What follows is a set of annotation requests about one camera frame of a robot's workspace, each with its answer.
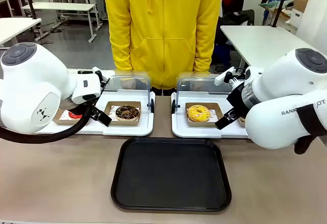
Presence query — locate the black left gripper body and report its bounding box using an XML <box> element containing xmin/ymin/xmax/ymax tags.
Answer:
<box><xmin>75</xmin><ymin>102</ymin><xmax>99</xmax><ymax>118</ymax></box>

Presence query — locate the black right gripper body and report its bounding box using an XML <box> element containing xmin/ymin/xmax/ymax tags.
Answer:
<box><xmin>226</xmin><ymin>83</ymin><xmax>250</xmax><ymax>115</ymax></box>

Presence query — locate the red glazed donut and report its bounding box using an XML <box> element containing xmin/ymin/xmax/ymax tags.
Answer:
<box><xmin>67</xmin><ymin>110</ymin><xmax>84</xmax><ymax>120</ymax></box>

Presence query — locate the person's left forearm yellow sleeve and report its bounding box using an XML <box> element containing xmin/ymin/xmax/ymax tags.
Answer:
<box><xmin>192</xmin><ymin>22</ymin><xmax>214</xmax><ymax>73</ymax></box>

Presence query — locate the person's right forearm yellow sleeve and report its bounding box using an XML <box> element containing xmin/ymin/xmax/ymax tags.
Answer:
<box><xmin>109</xmin><ymin>22</ymin><xmax>134</xmax><ymax>71</ymax></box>

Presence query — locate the chocolate nut donut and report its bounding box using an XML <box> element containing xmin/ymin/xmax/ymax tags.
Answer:
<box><xmin>115</xmin><ymin>105</ymin><xmax>141</xmax><ymax>121</ymax></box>

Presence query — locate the yellow glazed donut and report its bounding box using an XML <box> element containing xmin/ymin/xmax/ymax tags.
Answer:
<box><xmin>187</xmin><ymin>104</ymin><xmax>212</xmax><ymax>123</ymax></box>

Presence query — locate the black serving tray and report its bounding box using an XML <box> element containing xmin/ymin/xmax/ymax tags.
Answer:
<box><xmin>110</xmin><ymin>137</ymin><xmax>232</xmax><ymax>212</ymax></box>

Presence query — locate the person's right hand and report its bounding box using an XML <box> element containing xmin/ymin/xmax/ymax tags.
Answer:
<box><xmin>120</xmin><ymin>79</ymin><xmax>136</xmax><ymax>90</ymax></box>

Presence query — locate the white display case base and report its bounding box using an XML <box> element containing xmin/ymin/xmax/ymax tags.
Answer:
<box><xmin>171</xmin><ymin>91</ymin><xmax>251</xmax><ymax>139</ymax></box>
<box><xmin>38</xmin><ymin>88</ymin><xmax>156</xmax><ymax>137</ymax></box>

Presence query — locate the clear display case lid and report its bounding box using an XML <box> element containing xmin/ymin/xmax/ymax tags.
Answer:
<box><xmin>172</xmin><ymin>70</ymin><xmax>247</xmax><ymax>114</ymax></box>
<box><xmin>76</xmin><ymin>68</ymin><xmax>155</xmax><ymax>114</ymax></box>

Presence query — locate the large white table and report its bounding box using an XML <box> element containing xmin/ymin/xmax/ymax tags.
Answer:
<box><xmin>220</xmin><ymin>24</ymin><xmax>327</xmax><ymax>69</ymax></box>

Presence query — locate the black office chair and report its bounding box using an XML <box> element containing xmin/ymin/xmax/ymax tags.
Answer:
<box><xmin>220</xmin><ymin>9</ymin><xmax>255</xmax><ymax>27</ymax></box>

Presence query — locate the white storage box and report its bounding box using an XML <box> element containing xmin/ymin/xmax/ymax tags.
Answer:
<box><xmin>290</xmin><ymin>8</ymin><xmax>305</xmax><ymax>35</ymax></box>

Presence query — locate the person in yellow hoodie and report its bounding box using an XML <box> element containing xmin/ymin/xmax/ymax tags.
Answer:
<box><xmin>104</xmin><ymin>0</ymin><xmax>223</xmax><ymax>90</ymax></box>

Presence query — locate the white table with metal legs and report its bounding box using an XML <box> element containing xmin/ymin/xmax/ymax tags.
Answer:
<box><xmin>21</xmin><ymin>2</ymin><xmax>97</xmax><ymax>43</ymax></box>

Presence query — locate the white table with black pole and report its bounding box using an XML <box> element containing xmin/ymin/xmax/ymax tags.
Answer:
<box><xmin>0</xmin><ymin>17</ymin><xmax>42</xmax><ymax>50</ymax></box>

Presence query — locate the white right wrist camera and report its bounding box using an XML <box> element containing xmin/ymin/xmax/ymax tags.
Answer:
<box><xmin>214</xmin><ymin>66</ymin><xmax>236</xmax><ymax>87</ymax></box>

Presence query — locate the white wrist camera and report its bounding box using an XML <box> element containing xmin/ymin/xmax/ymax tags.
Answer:
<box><xmin>91</xmin><ymin>66</ymin><xmax>110</xmax><ymax>87</ymax></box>
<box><xmin>214</xmin><ymin>66</ymin><xmax>236</xmax><ymax>87</ymax></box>

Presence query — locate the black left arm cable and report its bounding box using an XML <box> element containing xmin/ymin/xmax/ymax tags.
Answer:
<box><xmin>0</xmin><ymin>104</ymin><xmax>92</xmax><ymax>141</ymax></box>

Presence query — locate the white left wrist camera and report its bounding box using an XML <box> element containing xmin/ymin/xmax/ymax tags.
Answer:
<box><xmin>91</xmin><ymin>66</ymin><xmax>110</xmax><ymax>87</ymax></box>

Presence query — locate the black right arm cable sleeve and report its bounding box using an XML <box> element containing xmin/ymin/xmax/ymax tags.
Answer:
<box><xmin>293</xmin><ymin>104</ymin><xmax>327</xmax><ymax>155</ymax></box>

